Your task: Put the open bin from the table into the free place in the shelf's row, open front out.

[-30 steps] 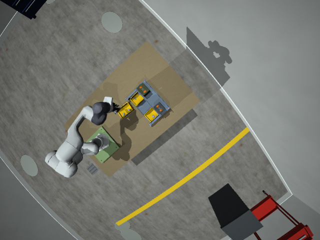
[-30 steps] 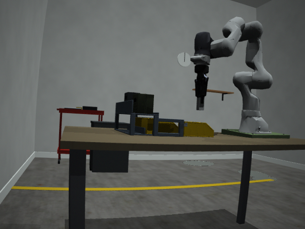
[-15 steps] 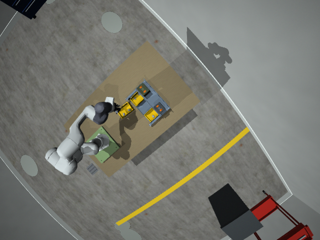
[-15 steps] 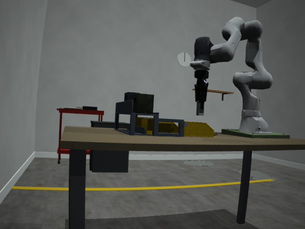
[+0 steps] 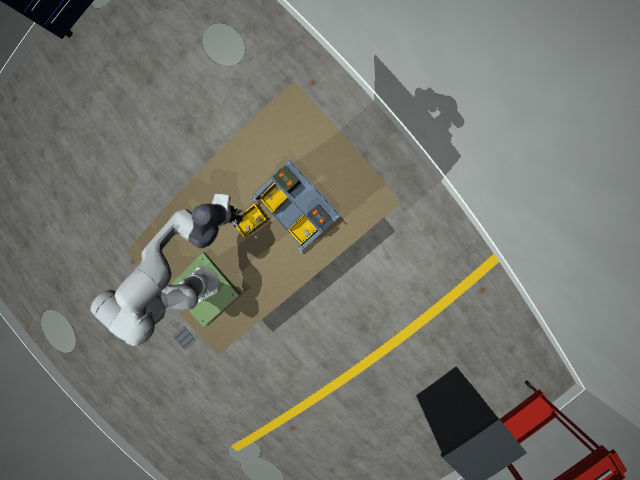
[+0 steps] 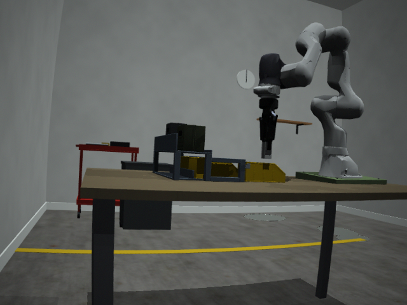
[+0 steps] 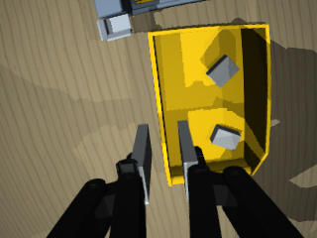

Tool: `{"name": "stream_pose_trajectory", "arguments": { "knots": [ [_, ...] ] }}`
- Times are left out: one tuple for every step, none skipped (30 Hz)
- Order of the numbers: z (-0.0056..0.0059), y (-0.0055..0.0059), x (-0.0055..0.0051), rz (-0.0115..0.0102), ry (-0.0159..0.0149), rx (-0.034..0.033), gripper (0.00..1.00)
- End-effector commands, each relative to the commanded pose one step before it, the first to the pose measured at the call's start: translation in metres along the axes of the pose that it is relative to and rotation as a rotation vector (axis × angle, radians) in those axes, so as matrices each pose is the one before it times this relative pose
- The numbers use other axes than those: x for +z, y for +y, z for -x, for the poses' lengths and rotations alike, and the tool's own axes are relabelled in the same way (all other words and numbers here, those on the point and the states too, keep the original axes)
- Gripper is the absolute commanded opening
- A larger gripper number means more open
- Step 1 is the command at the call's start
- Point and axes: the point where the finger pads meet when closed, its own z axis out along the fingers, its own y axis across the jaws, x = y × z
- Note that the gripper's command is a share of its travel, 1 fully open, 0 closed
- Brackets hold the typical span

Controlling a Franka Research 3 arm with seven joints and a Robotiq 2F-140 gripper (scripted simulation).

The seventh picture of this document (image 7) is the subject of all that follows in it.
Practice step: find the grey metal block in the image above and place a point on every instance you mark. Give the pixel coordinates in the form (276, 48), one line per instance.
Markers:
(225, 137)
(222, 71)

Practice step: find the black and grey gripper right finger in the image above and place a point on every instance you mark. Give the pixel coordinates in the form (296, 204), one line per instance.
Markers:
(253, 214)

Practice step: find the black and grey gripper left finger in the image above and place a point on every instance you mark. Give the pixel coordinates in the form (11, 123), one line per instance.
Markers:
(127, 212)

